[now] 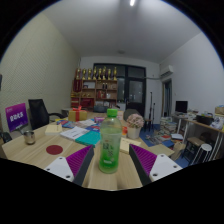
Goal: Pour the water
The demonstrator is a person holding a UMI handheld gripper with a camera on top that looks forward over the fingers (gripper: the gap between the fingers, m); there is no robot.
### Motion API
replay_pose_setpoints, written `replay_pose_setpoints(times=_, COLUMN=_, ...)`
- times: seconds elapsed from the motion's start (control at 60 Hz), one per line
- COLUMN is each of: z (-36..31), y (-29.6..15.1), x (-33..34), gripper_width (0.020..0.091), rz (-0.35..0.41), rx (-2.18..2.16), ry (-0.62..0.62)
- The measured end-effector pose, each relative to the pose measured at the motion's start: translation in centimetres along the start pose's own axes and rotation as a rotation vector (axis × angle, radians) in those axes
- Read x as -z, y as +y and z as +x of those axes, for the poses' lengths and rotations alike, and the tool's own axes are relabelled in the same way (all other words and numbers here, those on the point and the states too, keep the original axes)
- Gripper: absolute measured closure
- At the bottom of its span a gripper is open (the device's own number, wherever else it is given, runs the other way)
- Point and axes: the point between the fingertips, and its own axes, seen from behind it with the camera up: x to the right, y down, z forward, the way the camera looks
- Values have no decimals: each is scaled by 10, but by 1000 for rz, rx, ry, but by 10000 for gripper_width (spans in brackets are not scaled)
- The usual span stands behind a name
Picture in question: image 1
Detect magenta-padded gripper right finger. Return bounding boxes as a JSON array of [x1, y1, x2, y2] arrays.
[[128, 143, 183, 187]]

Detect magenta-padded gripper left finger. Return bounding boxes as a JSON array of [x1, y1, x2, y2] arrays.
[[43, 144, 95, 187]]

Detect green tea bottle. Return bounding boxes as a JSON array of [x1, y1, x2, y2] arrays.
[[98, 108, 123, 174]]

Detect pale yellow notebook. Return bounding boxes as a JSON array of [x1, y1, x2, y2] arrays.
[[119, 136, 143, 155], [44, 123, 63, 136]]

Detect teal book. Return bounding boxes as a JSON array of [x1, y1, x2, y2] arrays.
[[75, 130, 102, 148]]

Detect flat round red coaster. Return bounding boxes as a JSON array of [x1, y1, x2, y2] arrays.
[[45, 144, 64, 156]]

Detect white printed booklet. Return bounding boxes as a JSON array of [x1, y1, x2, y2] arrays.
[[59, 125, 90, 141]]

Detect pink flowers in white pot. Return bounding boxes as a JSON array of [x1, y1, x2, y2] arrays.
[[126, 113, 145, 140]]

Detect blue colourful book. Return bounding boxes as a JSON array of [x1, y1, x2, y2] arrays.
[[84, 123, 102, 134]]

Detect colourful magazine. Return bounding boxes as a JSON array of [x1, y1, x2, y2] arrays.
[[56, 119, 76, 129]]

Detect stack of books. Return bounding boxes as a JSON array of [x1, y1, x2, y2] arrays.
[[159, 116, 178, 136]]

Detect yellow gift box red ribbon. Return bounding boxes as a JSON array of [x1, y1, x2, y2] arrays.
[[68, 105, 88, 122]]

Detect grey chair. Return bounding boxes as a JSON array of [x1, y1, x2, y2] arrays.
[[123, 108, 141, 122]]

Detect black tripod stand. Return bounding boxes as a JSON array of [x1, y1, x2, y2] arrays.
[[146, 91, 156, 132]]

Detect stainless steel cup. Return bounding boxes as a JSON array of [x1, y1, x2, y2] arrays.
[[23, 129, 37, 146]]

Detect brown wooden stool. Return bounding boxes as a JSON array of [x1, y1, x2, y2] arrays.
[[182, 135, 206, 161]]

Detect black office chair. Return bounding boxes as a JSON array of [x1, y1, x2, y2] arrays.
[[27, 98, 66, 131]]

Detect white round stool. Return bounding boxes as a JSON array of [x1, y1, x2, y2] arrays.
[[191, 143, 213, 166]]

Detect black computer monitor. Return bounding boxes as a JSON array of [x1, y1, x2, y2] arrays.
[[174, 100, 189, 114]]

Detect wooden side desk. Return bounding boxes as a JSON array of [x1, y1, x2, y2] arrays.
[[171, 113, 224, 161]]

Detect black framed glass door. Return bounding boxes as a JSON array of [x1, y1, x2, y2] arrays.
[[93, 63, 147, 118]]

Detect wooden shelf unit with trophies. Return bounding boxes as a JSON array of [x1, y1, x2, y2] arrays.
[[70, 65, 119, 110]]

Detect purple sign board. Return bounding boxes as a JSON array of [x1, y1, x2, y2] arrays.
[[4, 102, 29, 133]]

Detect white wall air conditioner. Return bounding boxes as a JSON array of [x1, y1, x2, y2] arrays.
[[159, 64, 175, 78]]

